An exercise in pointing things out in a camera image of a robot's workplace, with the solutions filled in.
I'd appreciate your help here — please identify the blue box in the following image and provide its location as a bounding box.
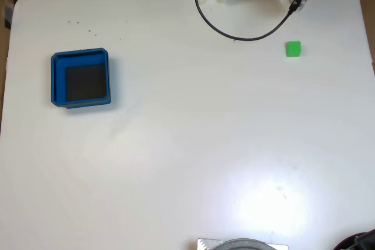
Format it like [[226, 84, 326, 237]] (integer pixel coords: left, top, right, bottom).
[[50, 47, 112, 109]]

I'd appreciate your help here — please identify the black USB cable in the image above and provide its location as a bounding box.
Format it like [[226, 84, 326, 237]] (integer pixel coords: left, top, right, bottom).
[[195, 0, 303, 42]]

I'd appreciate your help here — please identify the black round object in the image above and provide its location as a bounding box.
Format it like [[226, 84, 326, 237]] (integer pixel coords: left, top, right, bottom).
[[333, 228, 375, 250]]

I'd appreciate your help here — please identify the green cube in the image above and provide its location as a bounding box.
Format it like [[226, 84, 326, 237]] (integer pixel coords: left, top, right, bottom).
[[285, 40, 302, 57]]

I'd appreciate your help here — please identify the dark grey round base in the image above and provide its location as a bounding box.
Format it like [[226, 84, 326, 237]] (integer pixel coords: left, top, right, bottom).
[[215, 238, 278, 250]]

